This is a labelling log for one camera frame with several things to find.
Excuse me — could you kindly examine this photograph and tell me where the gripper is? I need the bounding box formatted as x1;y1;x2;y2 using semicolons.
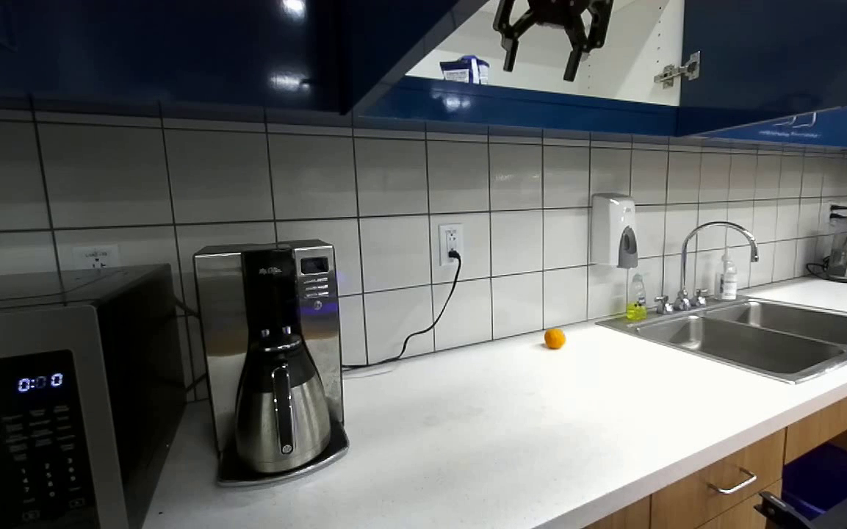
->
493;0;615;83

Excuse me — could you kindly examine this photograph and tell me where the blue and white box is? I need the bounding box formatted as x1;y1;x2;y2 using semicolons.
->
439;54;491;86

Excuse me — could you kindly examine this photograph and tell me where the blue cabinet door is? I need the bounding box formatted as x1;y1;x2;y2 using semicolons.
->
676;0;847;138
0;0;345;115
341;0;491;116

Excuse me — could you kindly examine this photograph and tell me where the chrome tap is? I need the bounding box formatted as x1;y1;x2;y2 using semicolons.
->
654;220;760;315

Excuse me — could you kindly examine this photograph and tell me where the yellow-green dish soap bottle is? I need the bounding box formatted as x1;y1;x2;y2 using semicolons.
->
626;273;649;322

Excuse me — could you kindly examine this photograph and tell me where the clear white pump bottle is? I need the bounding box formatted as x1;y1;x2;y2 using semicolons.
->
716;253;739;301

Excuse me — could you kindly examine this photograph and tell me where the steel double sink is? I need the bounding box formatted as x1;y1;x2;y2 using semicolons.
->
596;295;847;385

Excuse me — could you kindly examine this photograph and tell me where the steel and black coffee maker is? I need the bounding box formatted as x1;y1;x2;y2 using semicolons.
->
193;239;351;489

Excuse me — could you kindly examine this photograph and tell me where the steel coffee carafe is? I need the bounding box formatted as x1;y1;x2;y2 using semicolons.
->
234;332;333;475

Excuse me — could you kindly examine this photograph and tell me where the wooden drawer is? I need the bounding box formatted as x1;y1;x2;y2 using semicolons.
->
649;429;787;529

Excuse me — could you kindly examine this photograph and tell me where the blue bin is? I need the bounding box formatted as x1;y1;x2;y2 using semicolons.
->
781;441;847;520

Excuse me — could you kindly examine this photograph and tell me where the black and silver microwave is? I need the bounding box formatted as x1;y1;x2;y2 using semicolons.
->
0;264;188;529

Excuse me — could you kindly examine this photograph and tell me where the white wall soap dispenser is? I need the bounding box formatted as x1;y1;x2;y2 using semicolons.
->
590;192;640;270

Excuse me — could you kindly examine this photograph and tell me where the black cable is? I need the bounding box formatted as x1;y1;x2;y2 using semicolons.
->
804;205;847;281
342;250;463;372

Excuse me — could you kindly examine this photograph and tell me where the blue wall cabinet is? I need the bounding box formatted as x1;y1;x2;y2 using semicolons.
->
0;0;847;153

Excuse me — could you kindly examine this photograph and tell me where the silver drawer handle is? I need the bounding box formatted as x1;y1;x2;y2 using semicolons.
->
707;467;759;496

